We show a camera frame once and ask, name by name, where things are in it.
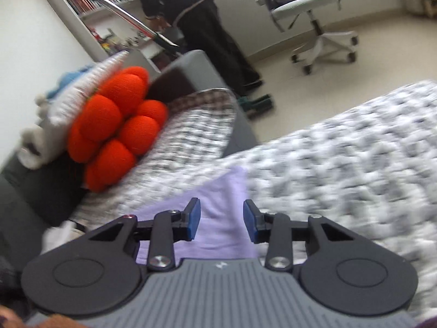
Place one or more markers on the blue plush toy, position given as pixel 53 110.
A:
pixel 65 78

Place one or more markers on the white folded garment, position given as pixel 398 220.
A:
pixel 61 235

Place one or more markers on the orange plush cushion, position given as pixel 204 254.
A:
pixel 116 133

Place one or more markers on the white fluffy cloth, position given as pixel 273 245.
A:
pixel 37 140

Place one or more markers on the white pillow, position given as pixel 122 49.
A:
pixel 92 78

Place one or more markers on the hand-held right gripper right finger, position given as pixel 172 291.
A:
pixel 251 222

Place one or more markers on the lavender pants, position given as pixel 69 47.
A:
pixel 222 205

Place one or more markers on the white office chair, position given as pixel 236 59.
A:
pixel 307 3

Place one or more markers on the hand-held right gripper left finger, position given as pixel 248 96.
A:
pixel 194 218

